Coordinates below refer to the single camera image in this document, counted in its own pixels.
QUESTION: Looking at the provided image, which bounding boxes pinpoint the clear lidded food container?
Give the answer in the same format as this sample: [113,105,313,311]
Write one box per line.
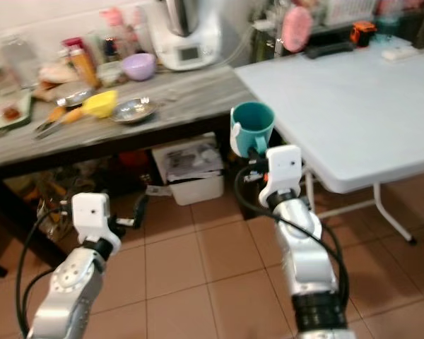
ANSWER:
[97,61,124,86]

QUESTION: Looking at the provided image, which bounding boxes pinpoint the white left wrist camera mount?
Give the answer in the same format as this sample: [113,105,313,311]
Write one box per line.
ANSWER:
[72,193,121,249]

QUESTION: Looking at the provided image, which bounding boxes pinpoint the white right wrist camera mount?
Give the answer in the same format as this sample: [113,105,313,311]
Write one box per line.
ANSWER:
[259,145,303,206]

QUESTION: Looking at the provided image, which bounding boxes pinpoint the long black device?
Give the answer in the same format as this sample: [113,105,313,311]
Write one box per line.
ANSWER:
[304,41,358,59]

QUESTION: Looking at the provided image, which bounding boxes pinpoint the orange handled metal tongs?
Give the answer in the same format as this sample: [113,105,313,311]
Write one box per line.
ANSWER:
[37,105,69,133]

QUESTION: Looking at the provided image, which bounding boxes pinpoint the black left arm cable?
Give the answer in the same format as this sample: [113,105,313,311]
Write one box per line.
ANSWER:
[16,205,75,337]

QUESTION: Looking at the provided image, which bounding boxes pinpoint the orange handled metal utensil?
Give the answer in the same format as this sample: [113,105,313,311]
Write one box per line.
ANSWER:
[39,108,87,139]

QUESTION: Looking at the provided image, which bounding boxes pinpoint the orange black device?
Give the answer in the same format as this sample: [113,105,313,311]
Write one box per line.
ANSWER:
[351,21,379,49]

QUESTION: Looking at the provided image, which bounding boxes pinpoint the orange squeeze bottle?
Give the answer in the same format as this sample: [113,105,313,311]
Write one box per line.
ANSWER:
[72,45,99,88]

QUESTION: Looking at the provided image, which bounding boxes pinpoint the small jar red contents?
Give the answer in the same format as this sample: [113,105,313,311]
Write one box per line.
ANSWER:
[0,99,23,122]

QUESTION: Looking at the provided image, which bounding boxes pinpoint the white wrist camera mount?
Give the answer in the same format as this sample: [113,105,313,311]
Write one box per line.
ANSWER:
[72,193,121,249]
[259,145,303,206]

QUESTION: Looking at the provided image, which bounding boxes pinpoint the small steel bowl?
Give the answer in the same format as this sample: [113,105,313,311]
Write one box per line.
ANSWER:
[62,88,96,108]

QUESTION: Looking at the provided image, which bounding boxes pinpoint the teal mug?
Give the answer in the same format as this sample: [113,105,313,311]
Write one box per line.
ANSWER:
[230,101,275,158]

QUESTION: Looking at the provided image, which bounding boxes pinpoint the white power strip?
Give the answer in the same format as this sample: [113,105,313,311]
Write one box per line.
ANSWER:
[383,46,422,61]

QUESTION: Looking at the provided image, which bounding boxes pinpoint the large clear bottle white cap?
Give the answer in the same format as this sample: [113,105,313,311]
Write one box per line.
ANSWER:
[1,34,39,85]

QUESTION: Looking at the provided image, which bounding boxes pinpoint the dark wooden table frame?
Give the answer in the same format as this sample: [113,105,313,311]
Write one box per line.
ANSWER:
[0,109,241,278]

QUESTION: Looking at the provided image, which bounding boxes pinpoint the bagged bread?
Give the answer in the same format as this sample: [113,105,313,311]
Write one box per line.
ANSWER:
[38,62,80,85]

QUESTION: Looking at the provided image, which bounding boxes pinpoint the red canister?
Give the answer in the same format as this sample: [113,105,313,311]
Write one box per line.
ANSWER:
[62,37,84,54]

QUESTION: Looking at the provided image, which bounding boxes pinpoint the white storage bin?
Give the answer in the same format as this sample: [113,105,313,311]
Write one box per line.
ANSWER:
[152,134,225,206]

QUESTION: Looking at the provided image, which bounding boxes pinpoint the pink drinking bottle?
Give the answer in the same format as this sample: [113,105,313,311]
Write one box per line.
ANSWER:
[103,7,131,61]

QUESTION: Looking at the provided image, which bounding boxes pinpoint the yellow plastic bowl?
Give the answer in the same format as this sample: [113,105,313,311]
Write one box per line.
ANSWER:
[82,90,119,119]

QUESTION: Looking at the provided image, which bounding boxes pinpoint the large shallow steel bowl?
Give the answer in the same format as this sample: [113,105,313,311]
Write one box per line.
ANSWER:
[112,97,158,124]

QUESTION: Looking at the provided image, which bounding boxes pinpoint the green rimmed tray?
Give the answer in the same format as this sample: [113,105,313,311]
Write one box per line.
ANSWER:
[0,92,32,136]

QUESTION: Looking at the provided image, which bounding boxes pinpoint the white food processor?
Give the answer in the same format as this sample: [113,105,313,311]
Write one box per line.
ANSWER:
[147,0,223,71]

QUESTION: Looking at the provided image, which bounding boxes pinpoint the purple plastic bowl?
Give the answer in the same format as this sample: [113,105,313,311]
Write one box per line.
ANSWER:
[122,53,157,81]

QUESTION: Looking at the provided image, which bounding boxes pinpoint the white folding table leg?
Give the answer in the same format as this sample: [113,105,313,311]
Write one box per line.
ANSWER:
[304,180,418,246]

